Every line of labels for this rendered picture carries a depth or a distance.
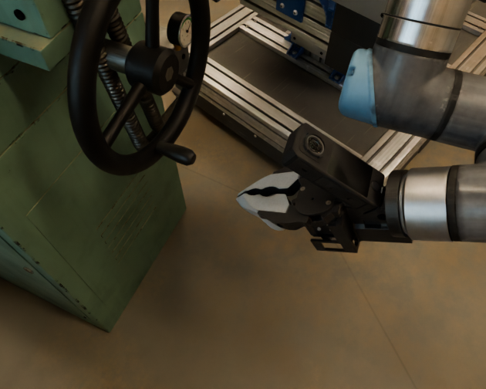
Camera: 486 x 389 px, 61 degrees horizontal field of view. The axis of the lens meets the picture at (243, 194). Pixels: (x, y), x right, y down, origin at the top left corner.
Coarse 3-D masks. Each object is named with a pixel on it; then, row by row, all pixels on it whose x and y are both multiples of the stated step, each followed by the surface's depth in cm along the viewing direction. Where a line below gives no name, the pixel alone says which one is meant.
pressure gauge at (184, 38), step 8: (176, 16) 78; (184, 16) 78; (168, 24) 79; (176, 24) 78; (184, 24) 79; (168, 32) 79; (176, 32) 79; (184, 32) 80; (176, 40) 80; (184, 40) 82; (176, 48) 85
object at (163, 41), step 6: (162, 30) 87; (162, 36) 86; (162, 42) 85; (168, 42) 85; (174, 48) 85; (186, 48) 89; (180, 54) 87; (186, 54) 90; (180, 60) 88; (186, 60) 91; (180, 66) 89; (186, 66) 92; (180, 72) 90
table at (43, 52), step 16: (0, 32) 47; (16, 32) 47; (64, 32) 48; (0, 48) 49; (16, 48) 47; (32, 48) 46; (48, 48) 46; (64, 48) 49; (32, 64) 48; (48, 64) 47
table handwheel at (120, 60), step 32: (96, 0) 39; (192, 0) 56; (96, 32) 39; (192, 32) 61; (96, 64) 41; (128, 64) 51; (160, 64) 50; (192, 64) 63; (128, 96) 50; (192, 96) 65; (96, 128) 44; (96, 160) 48; (128, 160) 54
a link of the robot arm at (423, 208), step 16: (416, 176) 40; (432, 176) 39; (400, 192) 41; (416, 192) 39; (432, 192) 39; (400, 208) 41; (416, 208) 39; (432, 208) 38; (416, 224) 40; (432, 224) 39; (432, 240) 41; (448, 240) 40
